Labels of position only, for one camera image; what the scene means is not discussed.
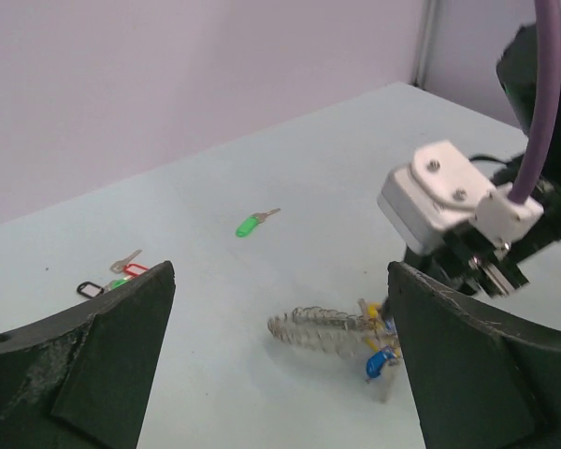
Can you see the right aluminium frame post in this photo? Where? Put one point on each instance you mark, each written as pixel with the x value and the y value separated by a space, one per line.
pixel 425 42

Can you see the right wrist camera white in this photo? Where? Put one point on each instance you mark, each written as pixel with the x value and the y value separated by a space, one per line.
pixel 440 189

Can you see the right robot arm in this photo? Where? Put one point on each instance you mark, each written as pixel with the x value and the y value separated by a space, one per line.
pixel 529 72

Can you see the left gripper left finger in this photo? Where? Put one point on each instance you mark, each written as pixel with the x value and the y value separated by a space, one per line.
pixel 82 377

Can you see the key with blue tag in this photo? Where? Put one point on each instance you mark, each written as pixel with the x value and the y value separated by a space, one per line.
pixel 378 361

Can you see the key with light-green tag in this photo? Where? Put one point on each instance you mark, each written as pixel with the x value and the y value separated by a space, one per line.
pixel 115 284

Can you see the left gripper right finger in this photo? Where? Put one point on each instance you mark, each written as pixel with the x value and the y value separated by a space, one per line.
pixel 480 377

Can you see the metal disc with keyrings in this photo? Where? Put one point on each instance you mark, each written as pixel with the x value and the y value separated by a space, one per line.
pixel 336 332

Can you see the key with black tag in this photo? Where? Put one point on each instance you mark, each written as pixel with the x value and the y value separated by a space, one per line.
pixel 90 290

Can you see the key with green tag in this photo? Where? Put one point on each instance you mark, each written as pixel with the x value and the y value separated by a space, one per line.
pixel 250 223

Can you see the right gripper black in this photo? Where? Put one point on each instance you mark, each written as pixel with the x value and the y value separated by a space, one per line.
pixel 468 263

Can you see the key with red tag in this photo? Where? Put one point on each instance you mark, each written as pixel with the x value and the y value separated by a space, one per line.
pixel 127 267

